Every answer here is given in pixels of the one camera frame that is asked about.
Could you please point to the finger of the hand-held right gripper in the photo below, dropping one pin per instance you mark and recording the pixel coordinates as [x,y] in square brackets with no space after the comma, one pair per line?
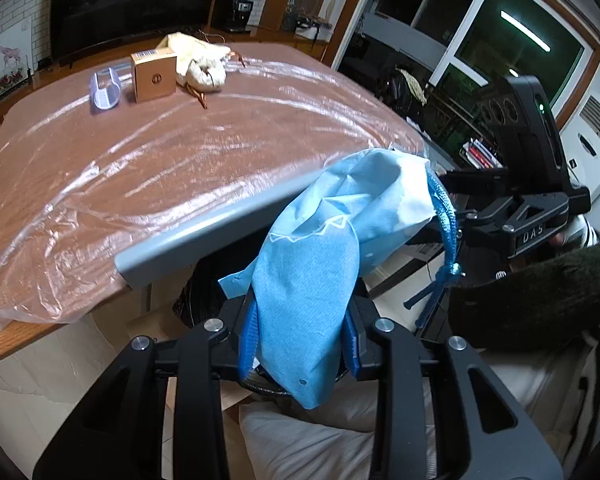
[480,182]
[490,225]

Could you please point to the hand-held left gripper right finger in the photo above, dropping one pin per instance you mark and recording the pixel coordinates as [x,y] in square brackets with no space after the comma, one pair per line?
[352,345]

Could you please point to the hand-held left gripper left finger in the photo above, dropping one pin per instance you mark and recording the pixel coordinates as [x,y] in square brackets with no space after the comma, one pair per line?
[247,340]

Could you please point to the person's right forearm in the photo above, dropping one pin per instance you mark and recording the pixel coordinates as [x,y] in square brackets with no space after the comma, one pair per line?
[555,295]

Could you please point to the row of books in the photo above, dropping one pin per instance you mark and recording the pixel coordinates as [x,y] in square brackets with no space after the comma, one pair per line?
[480,152]

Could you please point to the dark carved wooden bench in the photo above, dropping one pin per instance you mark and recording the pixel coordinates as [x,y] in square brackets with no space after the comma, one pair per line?
[495,110]

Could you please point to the black plastic bag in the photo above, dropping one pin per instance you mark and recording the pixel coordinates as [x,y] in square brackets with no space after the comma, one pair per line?
[200,300]

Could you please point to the white air conditioner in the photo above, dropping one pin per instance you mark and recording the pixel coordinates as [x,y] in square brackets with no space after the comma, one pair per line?
[595,130]

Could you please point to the patterned cloth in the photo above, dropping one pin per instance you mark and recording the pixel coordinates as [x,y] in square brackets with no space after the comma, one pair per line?
[412,87]

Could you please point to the large glass window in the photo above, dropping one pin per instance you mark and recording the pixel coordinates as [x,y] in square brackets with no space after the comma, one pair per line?
[480,25]

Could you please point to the dark wooden chair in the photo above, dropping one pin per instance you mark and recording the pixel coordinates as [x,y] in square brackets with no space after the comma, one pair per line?
[392,92]

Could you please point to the clear plastic table sheet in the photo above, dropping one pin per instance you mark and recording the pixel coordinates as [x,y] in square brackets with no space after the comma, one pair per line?
[180,160]

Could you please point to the dark ornament on white base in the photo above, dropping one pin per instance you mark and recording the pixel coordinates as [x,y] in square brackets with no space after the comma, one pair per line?
[312,27]

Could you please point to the brown cardboard box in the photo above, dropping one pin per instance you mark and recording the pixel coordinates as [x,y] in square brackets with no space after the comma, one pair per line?
[152,80]

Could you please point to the clear plastic holder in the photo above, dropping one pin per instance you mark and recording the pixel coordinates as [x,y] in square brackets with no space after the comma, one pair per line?
[105,100]

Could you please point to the black coffee machine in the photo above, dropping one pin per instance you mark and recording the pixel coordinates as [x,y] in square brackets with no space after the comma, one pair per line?
[241,15]

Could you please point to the black container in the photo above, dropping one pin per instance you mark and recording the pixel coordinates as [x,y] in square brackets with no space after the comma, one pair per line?
[221,12]

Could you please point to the black flat television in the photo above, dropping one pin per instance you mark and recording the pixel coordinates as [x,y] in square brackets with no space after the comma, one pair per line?
[130,0]

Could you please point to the giraffe picture board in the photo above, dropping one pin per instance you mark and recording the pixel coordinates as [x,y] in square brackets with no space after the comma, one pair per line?
[10,55]

